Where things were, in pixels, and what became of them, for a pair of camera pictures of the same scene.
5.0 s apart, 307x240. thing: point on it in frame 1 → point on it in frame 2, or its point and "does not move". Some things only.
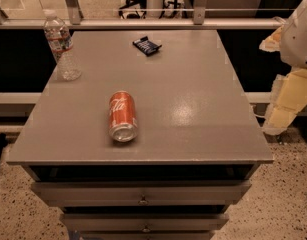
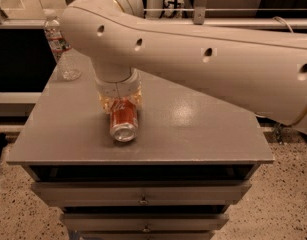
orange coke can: (123, 120) does not move
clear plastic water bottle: (62, 47) does not move
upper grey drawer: (141, 193) does not move
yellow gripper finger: (272, 43) → (125, 87)
